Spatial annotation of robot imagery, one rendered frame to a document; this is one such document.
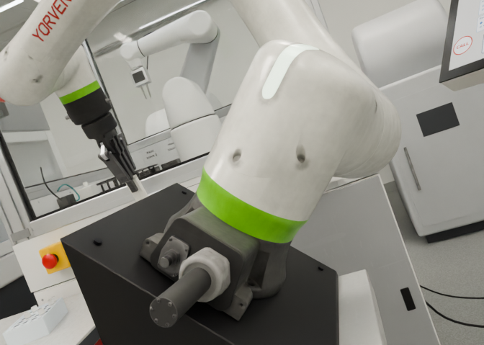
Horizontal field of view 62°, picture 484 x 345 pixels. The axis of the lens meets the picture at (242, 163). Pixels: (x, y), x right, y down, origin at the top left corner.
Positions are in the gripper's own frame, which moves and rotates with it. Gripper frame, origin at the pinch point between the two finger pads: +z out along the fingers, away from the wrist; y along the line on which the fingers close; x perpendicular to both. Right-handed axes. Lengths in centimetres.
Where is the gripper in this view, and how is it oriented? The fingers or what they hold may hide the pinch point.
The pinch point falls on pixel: (136, 189)
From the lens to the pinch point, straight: 104.7
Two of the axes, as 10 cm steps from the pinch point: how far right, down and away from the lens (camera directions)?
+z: 3.8, 8.4, 3.9
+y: 0.0, 4.2, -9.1
